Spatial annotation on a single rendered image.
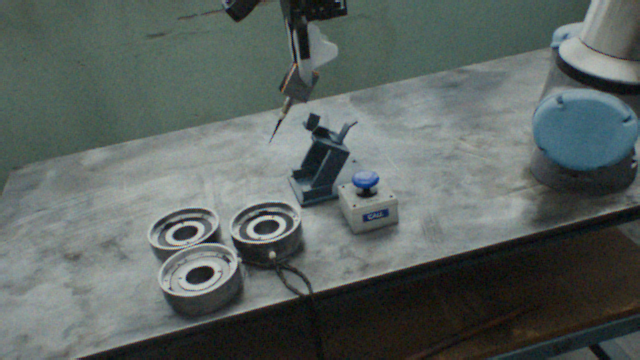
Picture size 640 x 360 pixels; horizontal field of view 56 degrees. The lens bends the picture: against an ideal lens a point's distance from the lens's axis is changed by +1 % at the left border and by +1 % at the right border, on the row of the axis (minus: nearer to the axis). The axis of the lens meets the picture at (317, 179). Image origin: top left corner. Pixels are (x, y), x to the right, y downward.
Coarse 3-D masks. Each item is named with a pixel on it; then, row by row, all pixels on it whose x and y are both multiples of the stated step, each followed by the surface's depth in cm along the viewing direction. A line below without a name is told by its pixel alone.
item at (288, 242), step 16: (256, 208) 91; (272, 208) 91; (288, 208) 90; (240, 224) 89; (256, 224) 89; (272, 224) 90; (240, 240) 84; (272, 240) 83; (288, 240) 84; (256, 256) 84
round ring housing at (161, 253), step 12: (168, 216) 92; (180, 216) 93; (192, 216) 93; (204, 216) 92; (216, 216) 89; (156, 228) 90; (180, 228) 91; (192, 228) 91; (216, 228) 87; (156, 240) 88; (168, 240) 88; (180, 240) 91; (192, 240) 87; (204, 240) 85; (216, 240) 87; (156, 252) 86; (168, 252) 84
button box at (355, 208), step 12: (348, 192) 90; (360, 192) 89; (372, 192) 88; (384, 192) 89; (348, 204) 87; (360, 204) 87; (372, 204) 86; (384, 204) 87; (396, 204) 87; (348, 216) 89; (360, 216) 87; (372, 216) 87; (384, 216) 88; (396, 216) 88; (360, 228) 88; (372, 228) 88
